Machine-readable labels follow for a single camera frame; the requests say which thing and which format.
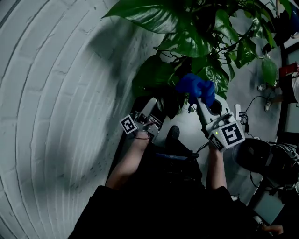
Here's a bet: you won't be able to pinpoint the person's right forearm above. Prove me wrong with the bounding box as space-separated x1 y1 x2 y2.
205 146 228 190

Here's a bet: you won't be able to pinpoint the green leafy plant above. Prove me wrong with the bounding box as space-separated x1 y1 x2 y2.
101 0 292 121

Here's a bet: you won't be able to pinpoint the person's black trousers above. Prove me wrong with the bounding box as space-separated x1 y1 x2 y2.
137 137 206 190

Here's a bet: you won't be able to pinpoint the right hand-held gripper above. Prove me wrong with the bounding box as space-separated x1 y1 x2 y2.
195 93 246 153

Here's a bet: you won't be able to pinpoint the black plugged cable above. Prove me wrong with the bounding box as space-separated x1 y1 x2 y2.
239 95 267 138

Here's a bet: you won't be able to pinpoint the person's black top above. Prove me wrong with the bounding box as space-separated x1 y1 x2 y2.
67 184 264 239

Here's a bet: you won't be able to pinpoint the black waist-mounted device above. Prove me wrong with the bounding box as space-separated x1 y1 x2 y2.
156 150 199 161

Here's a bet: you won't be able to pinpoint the black skirting board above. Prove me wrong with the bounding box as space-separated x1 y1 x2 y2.
102 93 150 185

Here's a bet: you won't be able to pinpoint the person's left forearm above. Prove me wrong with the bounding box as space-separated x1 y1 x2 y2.
105 130 150 190

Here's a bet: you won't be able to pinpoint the person's black shoe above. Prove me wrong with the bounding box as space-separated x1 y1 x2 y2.
167 125 180 143

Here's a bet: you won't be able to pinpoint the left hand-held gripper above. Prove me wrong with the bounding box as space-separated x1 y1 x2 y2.
120 97 165 142

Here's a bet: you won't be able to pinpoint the dark moulded chair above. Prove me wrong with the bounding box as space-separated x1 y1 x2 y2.
232 137 271 173

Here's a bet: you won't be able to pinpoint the blue cloth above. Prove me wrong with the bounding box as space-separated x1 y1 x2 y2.
175 72 215 108

